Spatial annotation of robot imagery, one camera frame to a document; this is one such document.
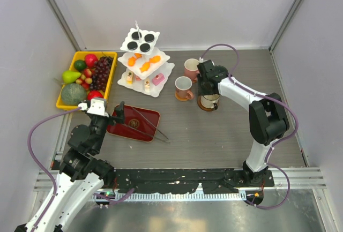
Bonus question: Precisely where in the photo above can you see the metal tweezers tongs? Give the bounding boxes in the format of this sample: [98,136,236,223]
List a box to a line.
[122,105,170,143]

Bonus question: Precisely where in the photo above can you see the pink mug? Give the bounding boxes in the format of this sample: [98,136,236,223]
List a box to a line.
[175,76,192,97]
[184,58,199,83]

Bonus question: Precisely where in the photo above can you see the cream cup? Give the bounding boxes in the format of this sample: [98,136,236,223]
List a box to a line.
[200,94,220,110]

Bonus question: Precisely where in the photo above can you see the dark wooden coaster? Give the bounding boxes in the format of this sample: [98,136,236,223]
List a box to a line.
[197,95,213,111]

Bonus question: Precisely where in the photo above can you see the light wooden coaster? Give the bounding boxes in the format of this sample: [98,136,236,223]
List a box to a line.
[174,92,194,102]

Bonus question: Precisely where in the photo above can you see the cream cake with chocolate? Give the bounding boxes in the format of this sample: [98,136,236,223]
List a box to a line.
[144,78,150,92]

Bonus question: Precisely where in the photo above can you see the pink cake with cherry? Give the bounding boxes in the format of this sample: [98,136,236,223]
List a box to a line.
[152,73,165,86]

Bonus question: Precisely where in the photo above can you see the black round cookie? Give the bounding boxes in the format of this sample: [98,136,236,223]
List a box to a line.
[144,34,155,43]
[127,41,138,50]
[140,43,151,53]
[131,31,141,40]

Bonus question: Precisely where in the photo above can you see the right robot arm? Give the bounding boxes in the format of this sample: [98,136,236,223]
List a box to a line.
[197,60,289,186]

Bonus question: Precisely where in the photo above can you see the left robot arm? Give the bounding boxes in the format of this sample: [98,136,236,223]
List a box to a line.
[16,98,125,231]

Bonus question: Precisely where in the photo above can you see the red lacquer snack tray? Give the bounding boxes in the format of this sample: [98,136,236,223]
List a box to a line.
[107,105,160,143]

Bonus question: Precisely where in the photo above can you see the red apple at front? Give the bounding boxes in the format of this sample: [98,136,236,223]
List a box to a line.
[86,91,103,100]

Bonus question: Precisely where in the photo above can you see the red apple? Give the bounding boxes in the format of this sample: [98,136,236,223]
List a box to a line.
[84,54,98,69]
[86,91,103,100]

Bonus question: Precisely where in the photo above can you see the small red cherry cluster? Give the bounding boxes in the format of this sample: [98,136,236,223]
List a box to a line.
[75,69,93,91]

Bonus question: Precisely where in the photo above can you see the green melon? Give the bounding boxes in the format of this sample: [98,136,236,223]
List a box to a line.
[61,84,87,106]

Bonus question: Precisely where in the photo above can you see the dark purple grape bunch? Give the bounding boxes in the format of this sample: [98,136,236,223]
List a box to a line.
[90,56,114,92]

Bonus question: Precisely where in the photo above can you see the white three-tier serving stand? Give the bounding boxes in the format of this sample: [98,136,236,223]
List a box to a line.
[117,23,175,98]

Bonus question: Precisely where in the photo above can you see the red apple at back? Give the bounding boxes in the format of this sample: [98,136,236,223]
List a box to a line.
[84,54,98,69]

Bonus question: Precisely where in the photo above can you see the green lime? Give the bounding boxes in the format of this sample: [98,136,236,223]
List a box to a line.
[73,59,87,72]

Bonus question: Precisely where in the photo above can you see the green pear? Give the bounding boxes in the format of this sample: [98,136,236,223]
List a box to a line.
[62,70,81,84]

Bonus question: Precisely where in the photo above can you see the yellow plastic fruit bin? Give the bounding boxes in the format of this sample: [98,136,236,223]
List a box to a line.
[56,51,117,110]

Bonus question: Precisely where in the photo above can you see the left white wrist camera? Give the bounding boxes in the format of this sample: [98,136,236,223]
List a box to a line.
[78,98,109,117]

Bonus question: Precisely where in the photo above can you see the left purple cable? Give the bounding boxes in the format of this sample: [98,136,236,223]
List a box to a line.
[28,107,136,232]

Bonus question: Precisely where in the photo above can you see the purple cable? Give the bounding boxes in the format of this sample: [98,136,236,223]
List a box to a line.
[28,107,136,232]
[200,43,300,210]

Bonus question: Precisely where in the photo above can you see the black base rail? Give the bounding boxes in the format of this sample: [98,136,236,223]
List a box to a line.
[114,168,274,194]

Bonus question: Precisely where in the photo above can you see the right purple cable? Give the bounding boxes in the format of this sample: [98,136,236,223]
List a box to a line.
[200,43,300,210]

